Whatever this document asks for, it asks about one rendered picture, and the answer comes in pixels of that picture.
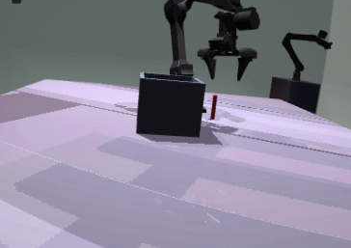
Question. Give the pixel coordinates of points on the red peg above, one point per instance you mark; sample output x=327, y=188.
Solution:
x=213, y=110

